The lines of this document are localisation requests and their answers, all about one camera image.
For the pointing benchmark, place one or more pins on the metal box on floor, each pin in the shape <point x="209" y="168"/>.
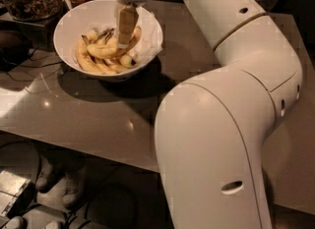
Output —
<point x="13" y="193"/>

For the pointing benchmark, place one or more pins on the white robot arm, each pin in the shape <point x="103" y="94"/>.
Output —
<point x="209" y="129"/>

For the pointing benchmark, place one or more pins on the white shoe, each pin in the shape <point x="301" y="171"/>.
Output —
<point x="48" y="176"/>
<point x="74" y="187"/>

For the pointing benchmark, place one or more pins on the white shoe right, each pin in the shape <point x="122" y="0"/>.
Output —
<point x="74" y="187"/>

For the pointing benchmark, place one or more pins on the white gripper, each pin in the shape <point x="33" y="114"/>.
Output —
<point x="127" y="21"/>

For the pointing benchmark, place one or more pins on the white shoe left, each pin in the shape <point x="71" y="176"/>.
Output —
<point x="48" y="176"/>

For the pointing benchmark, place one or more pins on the white ceramic bowl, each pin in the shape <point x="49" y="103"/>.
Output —
<point x="92" y="18"/>

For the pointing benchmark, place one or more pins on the small yellow banana piece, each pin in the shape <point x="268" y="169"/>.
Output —
<point x="127" y="61"/>

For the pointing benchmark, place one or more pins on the dark round device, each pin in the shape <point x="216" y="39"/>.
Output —
<point x="14" y="49"/>

